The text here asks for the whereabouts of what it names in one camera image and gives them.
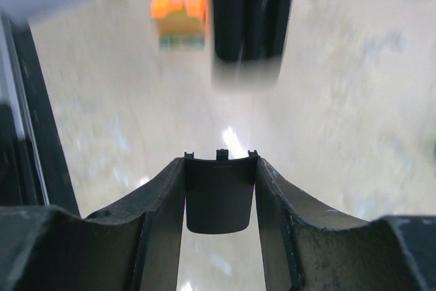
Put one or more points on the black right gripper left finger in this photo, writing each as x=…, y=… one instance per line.
x=131, y=244

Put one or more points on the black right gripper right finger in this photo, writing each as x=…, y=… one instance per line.
x=308, y=245

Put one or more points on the black battery cover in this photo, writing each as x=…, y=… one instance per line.
x=219, y=192

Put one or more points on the black remote control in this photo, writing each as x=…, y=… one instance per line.
x=249, y=42

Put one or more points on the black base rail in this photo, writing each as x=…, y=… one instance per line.
x=33, y=166

